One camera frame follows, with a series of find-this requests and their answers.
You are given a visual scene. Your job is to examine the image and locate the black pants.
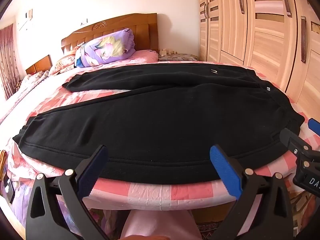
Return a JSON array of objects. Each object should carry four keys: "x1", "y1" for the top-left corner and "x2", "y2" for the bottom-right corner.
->
[{"x1": 14, "y1": 63, "x2": 305, "y2": 185}]

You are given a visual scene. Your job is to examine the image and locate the pink trouser leg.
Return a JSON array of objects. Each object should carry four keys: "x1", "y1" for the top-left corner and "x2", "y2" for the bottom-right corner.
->
[{"x1": 120, "y1": 210, "x2": 202, "y2": 239}]

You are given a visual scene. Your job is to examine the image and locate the light wooden wardrobe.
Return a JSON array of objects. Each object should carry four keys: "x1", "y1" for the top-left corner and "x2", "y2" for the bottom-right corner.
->
[{"x1": 199, "y1": 0, "x2": 319, "y2": 119}]

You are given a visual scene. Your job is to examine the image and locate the orange floral pillow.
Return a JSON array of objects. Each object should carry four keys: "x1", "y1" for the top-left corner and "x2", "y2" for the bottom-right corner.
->
[{"x1": 49, "y1": 53, "x2": 75, "y2": 75}]

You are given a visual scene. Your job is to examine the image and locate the wooden nightstand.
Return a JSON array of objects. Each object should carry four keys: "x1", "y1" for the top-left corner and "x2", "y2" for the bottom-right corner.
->
[{"x1": 25, "y1": 55, "x2": 52, "y2": 75}]

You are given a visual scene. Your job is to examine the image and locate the maroon curtain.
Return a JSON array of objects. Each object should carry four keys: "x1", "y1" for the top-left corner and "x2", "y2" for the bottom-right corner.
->
[{"x1": 1, "y1": 24, "x2": 20, "y2": 100}]

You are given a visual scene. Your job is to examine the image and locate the purple floral folded quilt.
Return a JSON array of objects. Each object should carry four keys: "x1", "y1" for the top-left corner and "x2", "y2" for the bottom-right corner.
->
[{"x1": 74, "y1": 28, "x2": 136, "y2": 68}]

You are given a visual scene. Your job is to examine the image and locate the patterned bedside table cover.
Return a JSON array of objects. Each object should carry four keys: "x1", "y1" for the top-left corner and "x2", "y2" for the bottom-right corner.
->
[{"x1": 158, "y1": 49, "x2": 199, "y2": 61}]

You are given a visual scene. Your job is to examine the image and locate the wooden headboard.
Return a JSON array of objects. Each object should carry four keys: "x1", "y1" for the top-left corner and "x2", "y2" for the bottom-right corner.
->
[{"x1": 61, "y1": 13, "x2": 159, "y2": 53}]

